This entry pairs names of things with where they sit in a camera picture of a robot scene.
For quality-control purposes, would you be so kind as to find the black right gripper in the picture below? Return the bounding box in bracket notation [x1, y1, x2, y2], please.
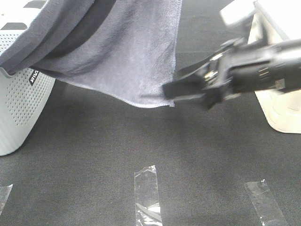
[162, 39, 301, 109]

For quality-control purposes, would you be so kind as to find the grey towel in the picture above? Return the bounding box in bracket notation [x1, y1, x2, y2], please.
[0, 0, 182, 108]

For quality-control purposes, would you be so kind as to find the white plastic bin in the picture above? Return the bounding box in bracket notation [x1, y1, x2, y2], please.
[248, 0, 301, 134]

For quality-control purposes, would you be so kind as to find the middle clear tape strip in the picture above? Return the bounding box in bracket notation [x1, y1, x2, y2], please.
[134, 165, 163, 226]

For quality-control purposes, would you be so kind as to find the clear tape strip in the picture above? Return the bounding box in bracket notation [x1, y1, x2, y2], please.
[134, 165, 163, 226]
[0, 184, 13, 215]
[244, 179, 288, 226]

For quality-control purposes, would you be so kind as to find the black table mat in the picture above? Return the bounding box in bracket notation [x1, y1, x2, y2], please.
[0, 0, 301, 226]

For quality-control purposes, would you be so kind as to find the right clear tape strip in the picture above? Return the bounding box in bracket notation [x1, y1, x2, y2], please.
[244, 179, 288, 226]

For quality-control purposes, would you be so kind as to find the grey perforated laundry basket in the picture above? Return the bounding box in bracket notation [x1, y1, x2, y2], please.
[0, 0, 55, 156]

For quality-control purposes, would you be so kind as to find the left clear tape strip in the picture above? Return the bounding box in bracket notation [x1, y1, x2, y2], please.
[0, 184, 13, 215]

